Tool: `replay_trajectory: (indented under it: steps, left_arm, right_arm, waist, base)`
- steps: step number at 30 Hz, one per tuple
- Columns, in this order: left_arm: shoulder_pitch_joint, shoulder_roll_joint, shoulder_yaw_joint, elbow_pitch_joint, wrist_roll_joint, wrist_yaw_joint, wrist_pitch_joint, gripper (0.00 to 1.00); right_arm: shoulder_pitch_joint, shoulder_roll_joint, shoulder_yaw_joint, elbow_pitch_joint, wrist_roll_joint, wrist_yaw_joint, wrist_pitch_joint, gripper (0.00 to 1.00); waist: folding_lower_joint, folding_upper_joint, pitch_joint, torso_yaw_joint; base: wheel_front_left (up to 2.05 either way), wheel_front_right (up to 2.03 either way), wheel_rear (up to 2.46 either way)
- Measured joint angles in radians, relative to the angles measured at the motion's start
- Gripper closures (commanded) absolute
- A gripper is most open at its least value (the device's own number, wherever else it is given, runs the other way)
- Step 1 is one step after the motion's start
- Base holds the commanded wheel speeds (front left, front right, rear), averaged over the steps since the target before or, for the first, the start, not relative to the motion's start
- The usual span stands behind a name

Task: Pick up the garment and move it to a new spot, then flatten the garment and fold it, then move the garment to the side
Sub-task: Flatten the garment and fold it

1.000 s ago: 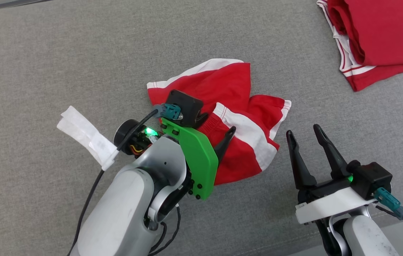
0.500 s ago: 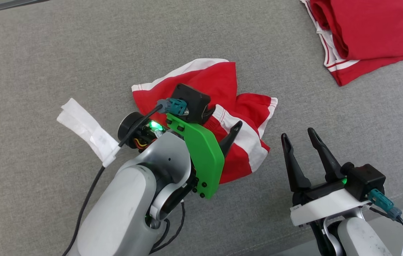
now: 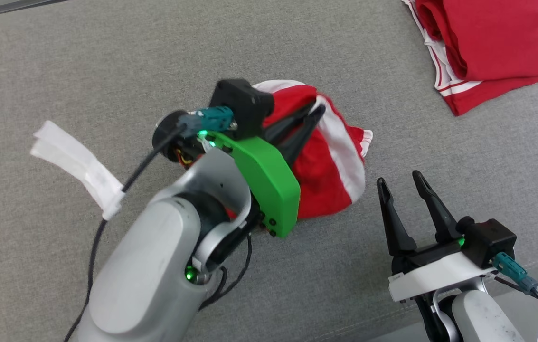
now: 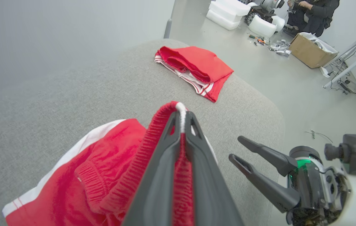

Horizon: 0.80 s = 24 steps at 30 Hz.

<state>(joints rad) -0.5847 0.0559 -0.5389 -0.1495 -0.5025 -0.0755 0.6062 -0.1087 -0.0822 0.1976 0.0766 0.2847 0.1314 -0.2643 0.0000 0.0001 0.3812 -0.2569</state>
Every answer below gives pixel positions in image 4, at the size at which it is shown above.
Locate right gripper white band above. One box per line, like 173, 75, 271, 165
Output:
228, 136, 352, 226

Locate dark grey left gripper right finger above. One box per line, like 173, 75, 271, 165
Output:
184, 111, 245, 226

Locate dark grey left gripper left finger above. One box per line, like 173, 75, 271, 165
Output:
122, 111, 182, 226

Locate plain red garment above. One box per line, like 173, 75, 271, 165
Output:
2, 101, 219, 226

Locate red garment with white stripes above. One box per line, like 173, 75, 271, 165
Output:
154, 46, 234, 103

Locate clear plastic bags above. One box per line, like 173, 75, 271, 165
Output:
269, 40, 292, 57

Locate brown cardboard box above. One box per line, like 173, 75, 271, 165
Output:
288, 32, 339, 69

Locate scattered small tools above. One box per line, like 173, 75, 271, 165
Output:
248, 34, 271, 46

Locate white curved shell part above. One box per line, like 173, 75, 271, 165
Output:
248, 14, 286, 38

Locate white foam block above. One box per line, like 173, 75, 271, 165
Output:
206, 9, 242, 31
209, 0, 251, 17

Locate person in dark clothes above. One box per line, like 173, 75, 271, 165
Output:
287, 0, 340, 37

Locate small wire on floor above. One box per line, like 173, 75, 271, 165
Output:
305, 129, 334, 144

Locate grey partition post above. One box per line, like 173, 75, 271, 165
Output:
164, 18, 173, 39

